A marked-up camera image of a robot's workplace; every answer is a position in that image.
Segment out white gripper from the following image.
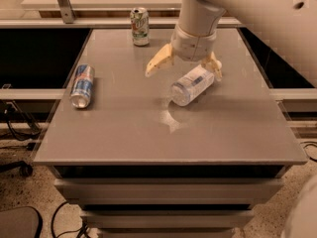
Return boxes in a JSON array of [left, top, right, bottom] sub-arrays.
[[145, 25, 222, 81]]

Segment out clear plastic water bottle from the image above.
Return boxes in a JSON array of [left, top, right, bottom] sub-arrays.
[[170, 61, 222, 106]]

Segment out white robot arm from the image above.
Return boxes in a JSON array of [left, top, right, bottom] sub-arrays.
[[146, 0, 317, 85]]

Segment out green white soda can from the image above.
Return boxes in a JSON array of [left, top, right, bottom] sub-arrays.
[[130, 7, 150, 47]]

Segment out blue silver redbull can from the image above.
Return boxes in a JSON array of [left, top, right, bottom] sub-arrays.
[[69, 64, 95, 109]]

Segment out grey drawer cabinet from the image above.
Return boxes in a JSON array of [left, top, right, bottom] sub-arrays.
[[35, 29, 307, 238]]

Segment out black office chair base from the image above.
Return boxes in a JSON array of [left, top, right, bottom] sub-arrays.
[[0, 161, 33, 178]]

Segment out grey chair seat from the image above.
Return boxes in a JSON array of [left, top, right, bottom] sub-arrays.
[[0, 206, 43, 238]]

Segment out left metal bracket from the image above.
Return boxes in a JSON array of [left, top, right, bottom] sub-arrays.
[[57, 0, 75, 24]]

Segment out black cable at right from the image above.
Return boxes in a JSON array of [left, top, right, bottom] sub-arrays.
[[299, 140, 317, 163]]

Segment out black cables at left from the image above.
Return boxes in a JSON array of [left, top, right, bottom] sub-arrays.
[[0, 100, 43, 151]]

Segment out black floor cable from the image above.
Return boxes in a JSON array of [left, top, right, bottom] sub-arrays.
[[50, 200, 90, 238]]

